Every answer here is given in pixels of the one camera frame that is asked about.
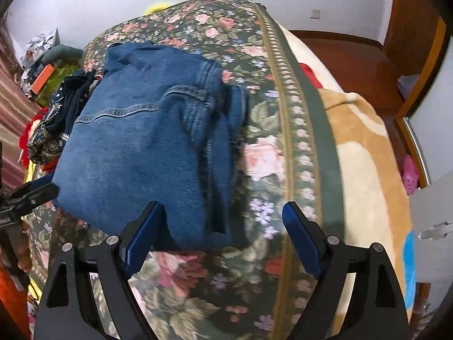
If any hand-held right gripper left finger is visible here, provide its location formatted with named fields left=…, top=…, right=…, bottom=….
left=33, top=200, right=167, bottom=340

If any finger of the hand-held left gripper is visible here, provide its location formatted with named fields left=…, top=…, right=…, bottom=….
left=7, top=183, right=59, bottom=209
left=22, top=176, right=54, bottom=189

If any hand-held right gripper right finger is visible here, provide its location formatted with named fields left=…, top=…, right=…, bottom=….
left=282, top=201, right=411, bottom=340

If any blue denim jacket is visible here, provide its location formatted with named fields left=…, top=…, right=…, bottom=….
left=51, top=41, right=248, bottom=250

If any person's left hand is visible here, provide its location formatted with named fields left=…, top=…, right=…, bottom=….
left=14, top=229, right=33, bottom=271

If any red cloth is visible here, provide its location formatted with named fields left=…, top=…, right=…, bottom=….
left=19, top=111, right=59, bottom=172

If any navy patterned sweater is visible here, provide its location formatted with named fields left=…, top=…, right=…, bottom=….
left=26, top=69, right=103, bottom=165

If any beige fleece blanket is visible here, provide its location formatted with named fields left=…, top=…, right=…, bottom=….
left=276, top=21, right=416, bottom=326

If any floral green blanket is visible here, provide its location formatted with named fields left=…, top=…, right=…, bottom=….
left=26, top=0, right=345, bottom=340

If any orange box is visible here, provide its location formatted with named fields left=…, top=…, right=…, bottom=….
left=30, top=63, right=55, bottom=94

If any pink slipper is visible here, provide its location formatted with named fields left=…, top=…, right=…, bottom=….
left=401, top=155, right=420, bottom=195

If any grey cabinet door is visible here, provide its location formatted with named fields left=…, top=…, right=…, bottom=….
left=409, top=175, right=453, bottom=286

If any silver patterned gift bag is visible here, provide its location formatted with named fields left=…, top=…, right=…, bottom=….
left=21, top=28, right=61, bottom=69

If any yellow plush toy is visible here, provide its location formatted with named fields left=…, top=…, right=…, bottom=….
left=143, top=1, right=172, bottom=15

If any brown wooden door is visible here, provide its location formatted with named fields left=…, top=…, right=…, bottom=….
left=382, top=0, right=447, bottom=119

